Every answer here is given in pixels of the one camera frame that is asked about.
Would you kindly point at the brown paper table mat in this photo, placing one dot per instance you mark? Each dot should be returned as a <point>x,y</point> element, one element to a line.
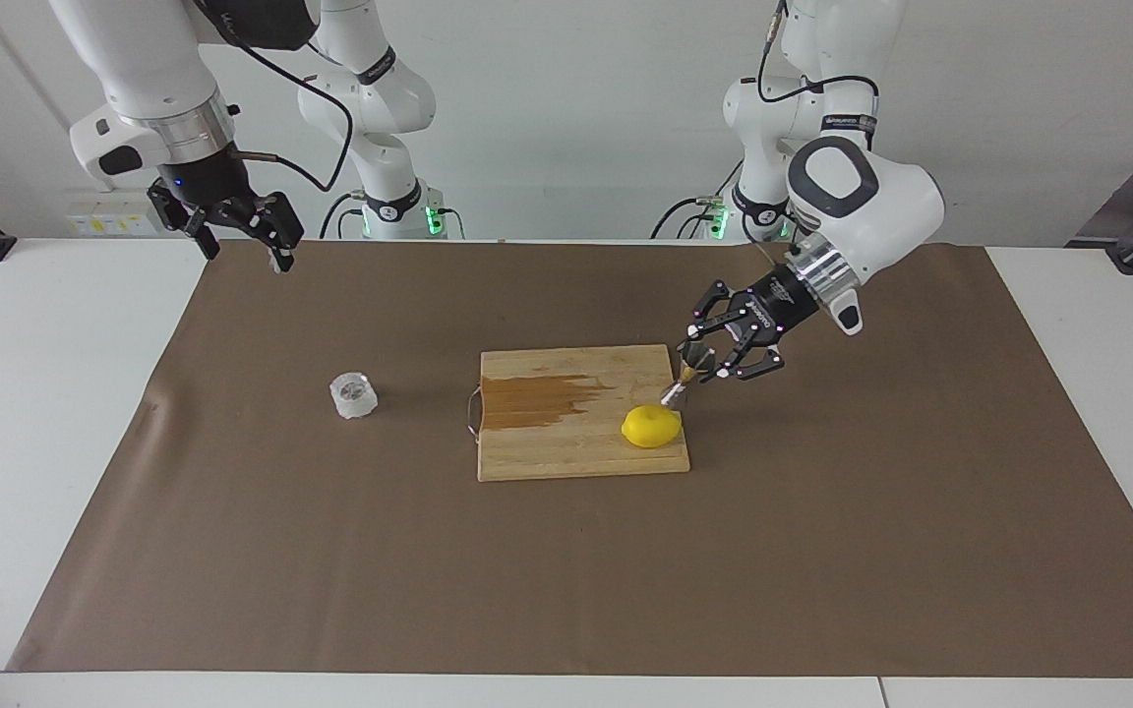
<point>330,551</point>

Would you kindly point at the white wall socket box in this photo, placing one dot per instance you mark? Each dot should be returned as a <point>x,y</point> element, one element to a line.
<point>112,214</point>

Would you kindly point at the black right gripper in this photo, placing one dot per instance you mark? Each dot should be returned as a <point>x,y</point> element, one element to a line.
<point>208,185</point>

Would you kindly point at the clear plastic cup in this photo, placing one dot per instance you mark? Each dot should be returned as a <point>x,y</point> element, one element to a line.
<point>353,396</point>

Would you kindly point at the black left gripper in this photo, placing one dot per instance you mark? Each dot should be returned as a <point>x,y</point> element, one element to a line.
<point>783,307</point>

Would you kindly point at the yellow lemon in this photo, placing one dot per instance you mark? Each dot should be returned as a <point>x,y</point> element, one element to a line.
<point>651,429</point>

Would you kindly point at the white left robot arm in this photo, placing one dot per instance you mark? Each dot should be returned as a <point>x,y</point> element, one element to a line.
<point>871,197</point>

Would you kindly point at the wooden cutting board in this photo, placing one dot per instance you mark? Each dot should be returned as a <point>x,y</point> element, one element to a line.
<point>566,447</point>

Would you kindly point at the steel double jigger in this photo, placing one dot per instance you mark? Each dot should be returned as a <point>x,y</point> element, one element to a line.
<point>694,359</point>

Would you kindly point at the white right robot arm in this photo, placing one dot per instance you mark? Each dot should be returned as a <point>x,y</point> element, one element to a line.
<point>129,59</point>

